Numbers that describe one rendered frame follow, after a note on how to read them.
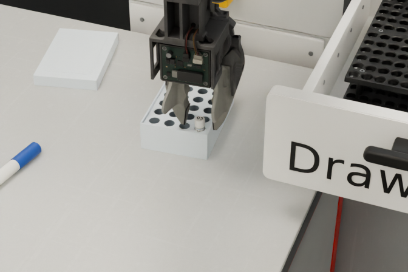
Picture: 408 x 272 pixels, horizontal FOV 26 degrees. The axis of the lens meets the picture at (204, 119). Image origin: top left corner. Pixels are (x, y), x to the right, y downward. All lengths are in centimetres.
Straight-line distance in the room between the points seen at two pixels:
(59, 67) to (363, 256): 57
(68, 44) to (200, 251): 43
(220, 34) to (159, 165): 20
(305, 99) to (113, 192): 27
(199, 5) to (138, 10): 42
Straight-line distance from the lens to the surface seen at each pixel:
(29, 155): 106
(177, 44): 91
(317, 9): 121
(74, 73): 119
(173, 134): 105
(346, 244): 144
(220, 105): 99
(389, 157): 84
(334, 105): 86
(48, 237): 97
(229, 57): 98
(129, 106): 115
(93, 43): 126
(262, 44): 126
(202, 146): 104
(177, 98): 102
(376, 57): 100
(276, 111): 89
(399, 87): 95
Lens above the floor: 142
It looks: 36 degrees down
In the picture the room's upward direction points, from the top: straight up
